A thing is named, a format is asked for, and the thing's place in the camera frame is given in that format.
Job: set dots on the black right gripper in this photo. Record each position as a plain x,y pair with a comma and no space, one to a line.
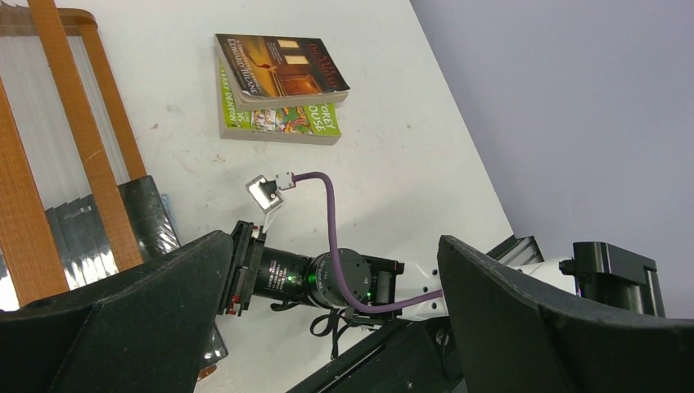
294,279

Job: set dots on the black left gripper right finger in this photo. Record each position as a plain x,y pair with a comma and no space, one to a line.
515,333

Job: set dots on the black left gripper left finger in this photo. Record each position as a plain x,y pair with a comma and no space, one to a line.
142,330

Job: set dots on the dark Moon and Sixpence book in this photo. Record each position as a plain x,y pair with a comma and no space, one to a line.
146,217

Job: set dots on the orange wooden file rack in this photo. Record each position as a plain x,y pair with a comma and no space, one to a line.
67,147

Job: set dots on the light blue hardcover book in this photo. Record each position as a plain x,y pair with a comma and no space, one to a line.
168,209

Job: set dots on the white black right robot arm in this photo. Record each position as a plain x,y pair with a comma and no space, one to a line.
598,271

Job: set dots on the green cover paperback book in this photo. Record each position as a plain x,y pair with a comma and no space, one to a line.
312,124

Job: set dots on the brown cover paperback book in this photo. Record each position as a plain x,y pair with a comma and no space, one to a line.
270,72

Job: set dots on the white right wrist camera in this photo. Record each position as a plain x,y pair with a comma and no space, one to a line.
267,194

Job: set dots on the aluminium rail frame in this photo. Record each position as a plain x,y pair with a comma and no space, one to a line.
517,251

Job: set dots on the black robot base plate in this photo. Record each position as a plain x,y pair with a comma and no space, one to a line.
400,357

